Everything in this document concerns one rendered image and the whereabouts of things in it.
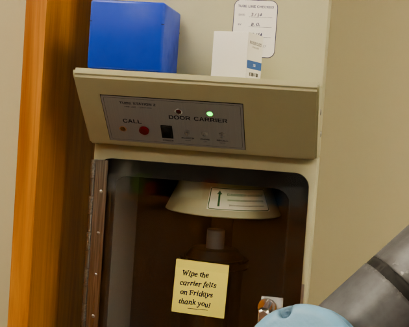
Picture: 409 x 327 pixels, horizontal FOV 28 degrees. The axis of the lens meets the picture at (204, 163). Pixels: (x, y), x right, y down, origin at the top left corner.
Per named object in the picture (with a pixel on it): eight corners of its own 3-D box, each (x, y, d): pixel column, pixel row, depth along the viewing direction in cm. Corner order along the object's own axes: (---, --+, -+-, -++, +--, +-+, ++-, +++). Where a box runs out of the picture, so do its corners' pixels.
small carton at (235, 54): (226, 80, 111) (229, 36, 111) (260, 81, 109) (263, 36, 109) (210, 76, 107) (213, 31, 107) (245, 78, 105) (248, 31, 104)
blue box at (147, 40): (108, 73, 116) (112, 10, 116) (176, 77, 115) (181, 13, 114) (86, 67, 106) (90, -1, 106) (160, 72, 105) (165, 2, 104)
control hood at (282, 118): (93, 142, 118) (97, 72, 117) (318, 159, 112) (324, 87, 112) (66, 143, 107) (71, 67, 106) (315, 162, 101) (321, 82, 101)
